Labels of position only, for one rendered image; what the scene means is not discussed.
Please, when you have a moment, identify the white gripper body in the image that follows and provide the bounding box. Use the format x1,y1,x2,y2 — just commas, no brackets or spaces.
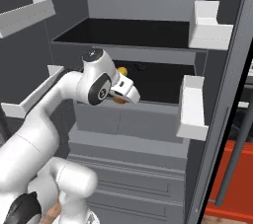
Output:
113,84,142,105

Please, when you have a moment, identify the orange-brown apple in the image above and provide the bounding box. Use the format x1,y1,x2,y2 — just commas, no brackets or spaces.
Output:
113,96,128,106

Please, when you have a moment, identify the yellow pear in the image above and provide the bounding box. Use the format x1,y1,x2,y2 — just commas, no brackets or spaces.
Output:
117,66,129,77

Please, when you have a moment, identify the grey fridge drawer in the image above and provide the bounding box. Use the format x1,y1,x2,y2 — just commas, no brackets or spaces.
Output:
74,100,185,144
66,153,186,224

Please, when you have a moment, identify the black fridge shelf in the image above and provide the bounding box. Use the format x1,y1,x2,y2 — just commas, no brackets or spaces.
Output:
51,17,200,50
111,59,196,106

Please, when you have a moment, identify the dark grey right fridge door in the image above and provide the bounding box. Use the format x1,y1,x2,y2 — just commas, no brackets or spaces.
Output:
184,0,253,224

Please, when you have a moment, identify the dark grey fridge door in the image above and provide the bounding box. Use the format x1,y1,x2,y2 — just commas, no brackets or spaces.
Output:
0,0,83,177
184,0,253,224

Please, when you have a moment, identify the grey fridge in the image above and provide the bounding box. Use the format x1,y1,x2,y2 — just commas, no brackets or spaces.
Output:
33,0,225,224

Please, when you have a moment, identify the dark grey left fridge door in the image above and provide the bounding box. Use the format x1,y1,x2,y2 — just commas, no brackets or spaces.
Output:
0,0,83,177

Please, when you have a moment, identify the white door bin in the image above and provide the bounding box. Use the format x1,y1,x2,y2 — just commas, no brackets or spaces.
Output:
175,75,210,142
188,0,234,51
0,64,66,119
0,0,56,39

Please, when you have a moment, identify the red cabinet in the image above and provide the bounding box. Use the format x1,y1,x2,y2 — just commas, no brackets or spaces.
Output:
205,140,253,224

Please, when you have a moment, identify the grey fridge door handle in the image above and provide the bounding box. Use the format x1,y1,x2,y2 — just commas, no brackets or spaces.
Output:
214,98,253,208

